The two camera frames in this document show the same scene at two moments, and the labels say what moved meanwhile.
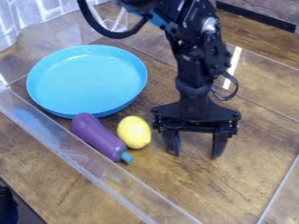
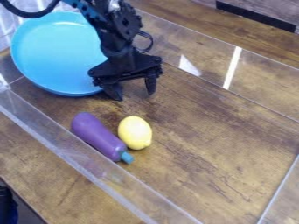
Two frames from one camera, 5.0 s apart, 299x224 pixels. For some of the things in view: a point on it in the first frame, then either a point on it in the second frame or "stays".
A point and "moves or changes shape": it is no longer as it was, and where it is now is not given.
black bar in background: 234,10 stays
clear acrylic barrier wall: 137,196 stays
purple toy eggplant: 88,129 stays
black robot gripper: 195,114 → 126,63
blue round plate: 91,79 moves or changes shape
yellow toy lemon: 135,131 stays
